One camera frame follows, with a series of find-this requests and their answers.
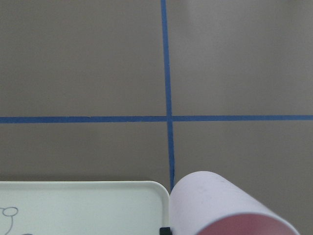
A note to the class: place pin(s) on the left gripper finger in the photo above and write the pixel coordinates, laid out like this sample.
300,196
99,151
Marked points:
165,231

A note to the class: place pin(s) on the pink cup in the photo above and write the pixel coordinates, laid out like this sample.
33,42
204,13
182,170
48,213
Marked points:
205,203

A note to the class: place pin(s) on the cream serving tray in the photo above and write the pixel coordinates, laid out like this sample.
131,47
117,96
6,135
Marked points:
83,208

